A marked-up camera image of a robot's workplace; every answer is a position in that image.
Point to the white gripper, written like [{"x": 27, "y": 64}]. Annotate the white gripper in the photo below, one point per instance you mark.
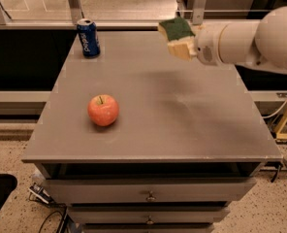
[{"x": 207, "y": 44}]

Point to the green and yellow sponge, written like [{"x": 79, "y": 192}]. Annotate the green and yellow sponge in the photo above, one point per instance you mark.
[{"x": 176, "y": 31}]

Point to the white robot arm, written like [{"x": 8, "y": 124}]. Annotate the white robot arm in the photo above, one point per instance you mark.
[{"x": 259, "y": 45}]

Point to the red apple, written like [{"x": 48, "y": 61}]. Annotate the red apple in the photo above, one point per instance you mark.
[{"x": 103, "y": 110}]

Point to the blue pepsi can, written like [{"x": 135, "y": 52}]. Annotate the blue pepsi can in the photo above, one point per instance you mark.
[{"x": 88, "y": 37}]

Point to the grey drawer cabinet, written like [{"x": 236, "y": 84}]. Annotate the grey drawer cabinet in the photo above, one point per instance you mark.
[{"x": 177, "y": 120}]

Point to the top grey drawer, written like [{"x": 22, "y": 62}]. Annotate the top grey drawer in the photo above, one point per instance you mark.
[{"x": 148, "y": 190}]

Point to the grey drawer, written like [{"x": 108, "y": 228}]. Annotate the grey drawer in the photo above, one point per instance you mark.
[
  {"x": 148, "y": 215},
  {"x": 140, "y": 228},
  {"x": 148, "y": 190}
]

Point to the middle grey drawer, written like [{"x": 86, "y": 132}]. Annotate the middle grey drawer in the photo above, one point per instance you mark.
[{"x": 148, "y": 215}]

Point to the bottom grey drawer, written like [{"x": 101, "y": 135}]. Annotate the bottom grey drawer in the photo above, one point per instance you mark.
[{"x": 140, "y": 228}]

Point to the small device on floor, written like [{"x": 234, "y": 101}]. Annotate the small device on floor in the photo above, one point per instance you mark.
[{"x": 40, "y": 193}]

